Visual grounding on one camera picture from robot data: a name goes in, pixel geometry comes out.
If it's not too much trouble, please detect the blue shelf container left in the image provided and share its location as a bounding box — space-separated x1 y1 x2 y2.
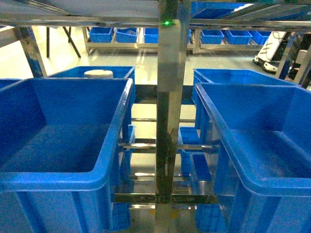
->
0 78 133 233

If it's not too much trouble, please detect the blue shelf container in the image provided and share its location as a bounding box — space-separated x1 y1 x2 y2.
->
0 78 133 233
195 83 311 233

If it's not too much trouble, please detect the blue shelf container right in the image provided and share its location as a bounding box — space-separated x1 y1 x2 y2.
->
195 83 311 233

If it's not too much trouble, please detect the blue container rear left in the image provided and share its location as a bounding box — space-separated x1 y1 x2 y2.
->
48 66 136 106

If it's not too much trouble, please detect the white round lid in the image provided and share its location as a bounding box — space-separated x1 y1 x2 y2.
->
84 69 114 78

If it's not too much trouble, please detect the blue container rear right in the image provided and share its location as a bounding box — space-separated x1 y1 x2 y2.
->
192 68 297 130

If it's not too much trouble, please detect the white mobile robot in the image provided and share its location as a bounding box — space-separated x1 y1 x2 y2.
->
253 31 291 74

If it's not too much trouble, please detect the steel vertical shelf post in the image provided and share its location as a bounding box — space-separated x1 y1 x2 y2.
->
155 0 191 233

